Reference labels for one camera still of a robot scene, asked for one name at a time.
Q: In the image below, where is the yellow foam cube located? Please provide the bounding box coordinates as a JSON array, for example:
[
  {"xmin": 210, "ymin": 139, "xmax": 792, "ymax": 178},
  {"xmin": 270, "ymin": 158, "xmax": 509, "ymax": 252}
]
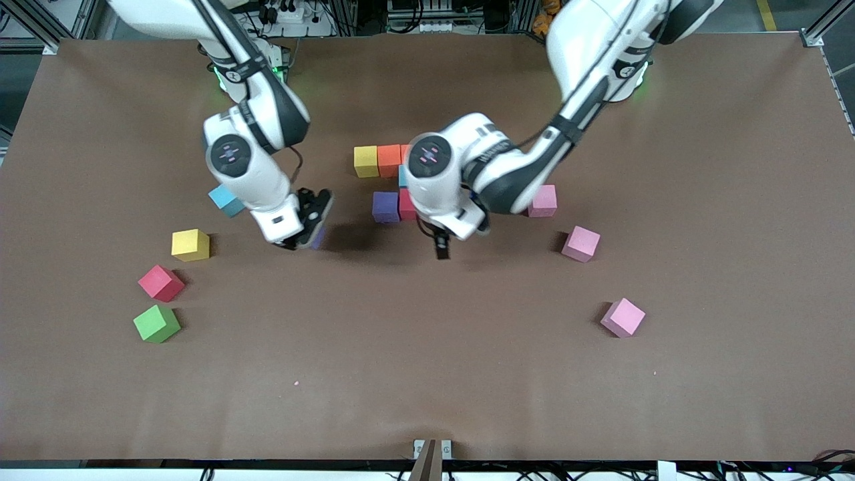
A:
[
  {"xmin": 171, "ymin": 228, "xmax": 210, "ymax": 263},
  {"xmin": 353, "ymin": 146, "xmax": 380, "ymax": 179}
]

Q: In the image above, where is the green foam cube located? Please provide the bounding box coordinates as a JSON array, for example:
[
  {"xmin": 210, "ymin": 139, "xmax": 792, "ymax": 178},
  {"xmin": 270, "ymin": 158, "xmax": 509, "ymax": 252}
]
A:
[{"xmin": 132, "ymin": 304, "xmax": 182, "ymax": 345}]

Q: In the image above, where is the metal table edge bracket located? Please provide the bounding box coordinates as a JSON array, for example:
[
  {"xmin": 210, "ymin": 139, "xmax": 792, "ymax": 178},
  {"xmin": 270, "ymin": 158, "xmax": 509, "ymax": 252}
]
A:
[{"xmin": 413, "ymin": 439, "xmax": 453, "ymax": 462}]

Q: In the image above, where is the white power strip with plugs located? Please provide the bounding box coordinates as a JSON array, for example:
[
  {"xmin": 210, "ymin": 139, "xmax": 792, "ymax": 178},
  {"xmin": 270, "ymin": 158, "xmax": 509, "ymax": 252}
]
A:
[{"xmin": 263, "ymin": 3, "xmax": 306, "ymax": 25}]

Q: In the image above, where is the pink foam cube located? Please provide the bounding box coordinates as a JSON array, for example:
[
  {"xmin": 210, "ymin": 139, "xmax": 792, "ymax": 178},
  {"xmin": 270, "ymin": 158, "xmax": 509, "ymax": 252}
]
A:
[
  {"xmin": 528, "ymin": 185, "xmax": 558, "ymax": 218},
  {"xmin": 600, "ymin": 297, "xmax": 647, "ymax": 339},
  {"xmin": 560, "ymin": 225, "xmax": 601, "ymax": 263}
]

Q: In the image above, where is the bag of orange fruit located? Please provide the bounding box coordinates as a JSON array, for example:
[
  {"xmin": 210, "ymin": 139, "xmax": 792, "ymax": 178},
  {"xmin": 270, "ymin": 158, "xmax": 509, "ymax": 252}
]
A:
[{"xmin": 532, "ymin": 0, "xmax": 565, "ymax": 35}]

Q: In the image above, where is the aluminium frame rail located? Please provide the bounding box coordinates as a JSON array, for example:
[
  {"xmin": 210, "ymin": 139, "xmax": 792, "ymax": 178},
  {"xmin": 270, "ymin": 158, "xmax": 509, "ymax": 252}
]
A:
[
  {"xmin": 27, "ymin": 0, "xmax": 101, "ymax": 54},
  {"xmin": 798, "ymin": 0, "xmax": 855, "ymax": 138}
]

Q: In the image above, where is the brown tapered post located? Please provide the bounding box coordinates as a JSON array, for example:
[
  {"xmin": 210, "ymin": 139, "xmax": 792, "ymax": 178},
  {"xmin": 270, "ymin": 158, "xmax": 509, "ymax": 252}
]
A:
[{"xmin": 407, "ymin": 439, "xmax": 438, "ymax": 481}]

